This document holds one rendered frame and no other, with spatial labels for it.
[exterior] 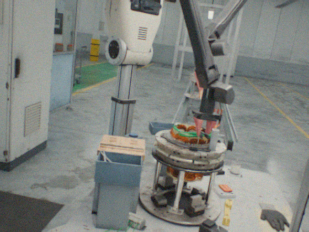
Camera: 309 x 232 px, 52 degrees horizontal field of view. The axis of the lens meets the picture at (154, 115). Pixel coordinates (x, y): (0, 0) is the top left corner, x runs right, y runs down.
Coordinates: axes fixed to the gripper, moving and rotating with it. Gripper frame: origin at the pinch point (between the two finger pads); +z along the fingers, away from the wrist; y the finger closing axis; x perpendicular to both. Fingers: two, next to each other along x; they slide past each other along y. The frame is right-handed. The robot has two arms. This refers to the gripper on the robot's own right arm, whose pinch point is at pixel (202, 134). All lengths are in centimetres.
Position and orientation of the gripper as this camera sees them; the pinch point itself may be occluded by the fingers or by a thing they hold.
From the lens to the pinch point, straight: 131.0
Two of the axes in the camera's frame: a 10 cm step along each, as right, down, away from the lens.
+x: -1.7, -2.1, 9.6
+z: -1.4, 9.7, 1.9
